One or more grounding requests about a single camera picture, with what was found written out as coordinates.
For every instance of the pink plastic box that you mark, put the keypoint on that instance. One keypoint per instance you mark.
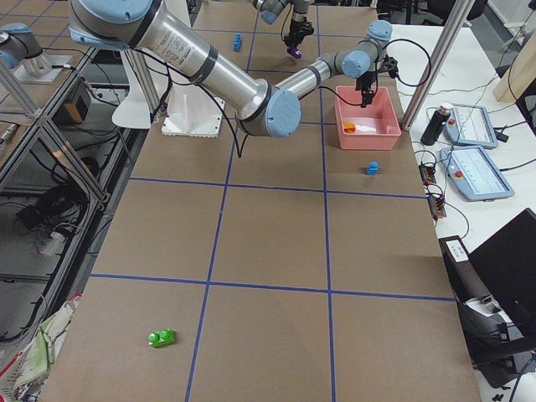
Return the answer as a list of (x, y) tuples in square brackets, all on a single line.
[(377, 125)]

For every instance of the far grey usb hub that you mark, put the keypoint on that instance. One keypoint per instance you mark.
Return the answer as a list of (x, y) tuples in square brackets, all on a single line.
[(427, 174)]

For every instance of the small blue block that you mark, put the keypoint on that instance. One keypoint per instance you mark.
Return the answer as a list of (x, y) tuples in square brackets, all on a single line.
[(372, 168)]

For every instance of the teach pendant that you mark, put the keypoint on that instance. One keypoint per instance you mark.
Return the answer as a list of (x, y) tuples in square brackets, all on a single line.
[(474, 174), (470, 126)]

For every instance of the black water bottle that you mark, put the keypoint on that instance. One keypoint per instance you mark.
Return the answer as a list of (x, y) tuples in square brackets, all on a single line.
[(435, 125)]

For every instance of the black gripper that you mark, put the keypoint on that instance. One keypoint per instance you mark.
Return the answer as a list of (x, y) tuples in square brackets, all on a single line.
[(368, 79), (299, 29)]

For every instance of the black laptop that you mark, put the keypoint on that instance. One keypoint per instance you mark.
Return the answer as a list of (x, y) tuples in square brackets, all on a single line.
[(494, 287)]

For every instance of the crumpled plastic bag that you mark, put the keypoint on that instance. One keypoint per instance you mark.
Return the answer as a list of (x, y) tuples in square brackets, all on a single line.
[(24, 376)]

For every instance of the long blue four-stud block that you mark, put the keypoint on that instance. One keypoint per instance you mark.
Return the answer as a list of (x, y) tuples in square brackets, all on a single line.
[(237, 42)]

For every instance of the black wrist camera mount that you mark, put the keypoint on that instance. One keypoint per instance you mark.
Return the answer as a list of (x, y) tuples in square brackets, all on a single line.
[(390, 66)]

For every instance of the purple block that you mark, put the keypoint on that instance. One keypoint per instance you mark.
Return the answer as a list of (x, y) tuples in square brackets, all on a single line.
[(294, 52)]

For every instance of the grey usb hub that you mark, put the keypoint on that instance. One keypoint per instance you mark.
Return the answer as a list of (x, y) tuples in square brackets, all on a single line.
[(436, 204), (427, 174)]

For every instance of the aluminium frame post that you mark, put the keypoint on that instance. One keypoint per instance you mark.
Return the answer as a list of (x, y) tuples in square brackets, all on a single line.
[(447, 38)]

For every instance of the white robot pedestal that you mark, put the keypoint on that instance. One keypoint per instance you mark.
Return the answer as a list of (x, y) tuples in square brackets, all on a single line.
[(158, 94)]

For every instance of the near grey usb hub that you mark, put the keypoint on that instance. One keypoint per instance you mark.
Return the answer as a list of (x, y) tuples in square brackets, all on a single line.
[(436, 204)]

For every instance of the near teach pendant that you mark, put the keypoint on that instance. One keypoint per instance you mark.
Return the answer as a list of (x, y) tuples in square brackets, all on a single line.
[(474, 174)]

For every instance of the far teach pendant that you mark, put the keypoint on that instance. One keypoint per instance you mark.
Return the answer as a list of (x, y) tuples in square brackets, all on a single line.
[(470, 126)]

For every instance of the orange sloped block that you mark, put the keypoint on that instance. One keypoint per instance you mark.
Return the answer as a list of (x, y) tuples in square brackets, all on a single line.
[(349, 127)]

